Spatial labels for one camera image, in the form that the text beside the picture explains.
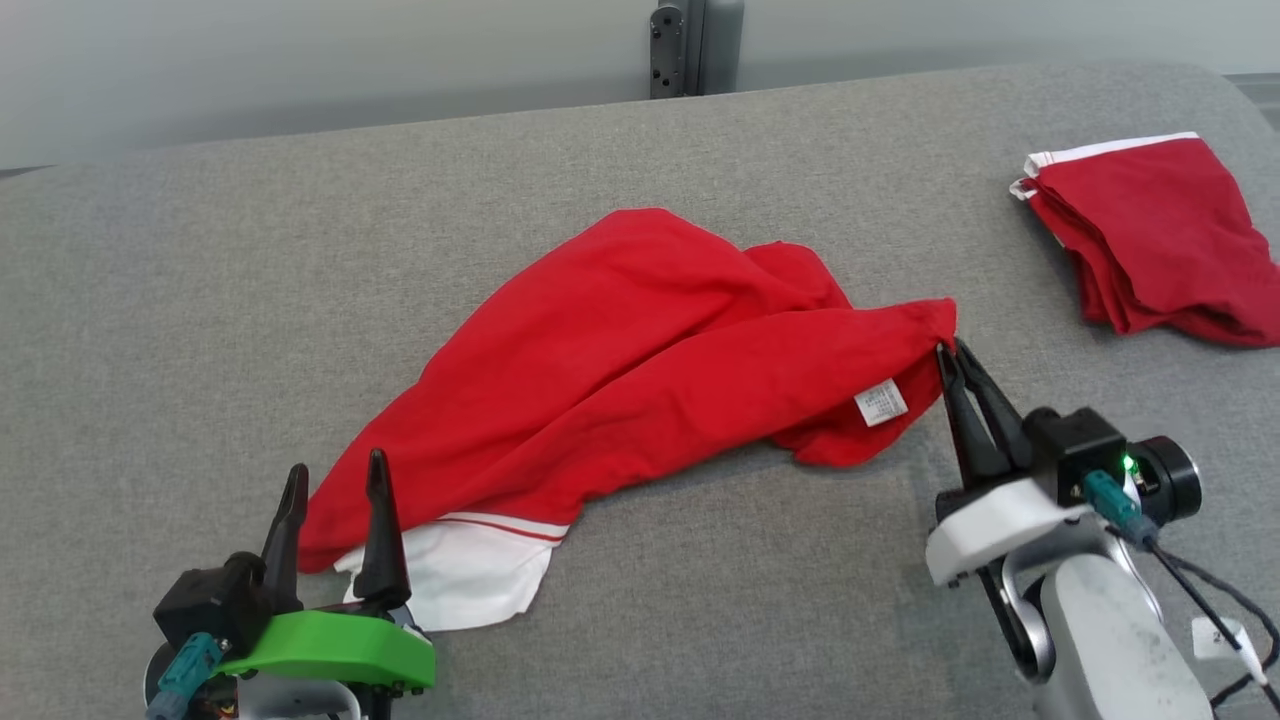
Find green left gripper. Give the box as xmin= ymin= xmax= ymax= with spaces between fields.
xmin=215 ymin=448 xmax=438 ymax=698

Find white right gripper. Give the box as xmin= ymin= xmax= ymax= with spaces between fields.
xmin=924 ymin=338 xmax=1102 ymax=591

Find teal left camera connector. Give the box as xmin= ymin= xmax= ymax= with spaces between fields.
xmin=145 ymin=632 xmax=227 ymax=720

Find thin black cable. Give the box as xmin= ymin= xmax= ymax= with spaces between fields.
xmin=1148 ymin=543 xmax=1280 ymax=701
xmin=1160 ymin=550 xmax=1280 ymax=706

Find teal camera connector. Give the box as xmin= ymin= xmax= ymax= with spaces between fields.
xmin=1083 ymin=468 xmax=1161 ymax=548
xmin=145 ymin=632 xmax=227 ymax=720

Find teal right camera connector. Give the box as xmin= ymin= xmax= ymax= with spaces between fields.
xmin=1083 ymin=468 xmax=1161 ymax=548

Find thin grey metal rail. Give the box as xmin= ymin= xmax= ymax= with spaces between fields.
xmin=688 ymin=0 xmax=746 ymax=96

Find red shorts with white trim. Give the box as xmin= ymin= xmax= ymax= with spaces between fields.
xmin=1008 ymin=132 xmax=1280 ymax=349

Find white cable tag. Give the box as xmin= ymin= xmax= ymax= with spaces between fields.
xmin=1190 ymin=615 xmax=1253 ymax=666

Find grey metal post with bracket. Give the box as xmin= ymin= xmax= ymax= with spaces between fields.
xmin=649 ymin=3 xmax=693 ymax=100

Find red and white t-shirt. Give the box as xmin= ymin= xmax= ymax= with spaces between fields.
xmin=297 ymin=207 xmax=959 ymax=633

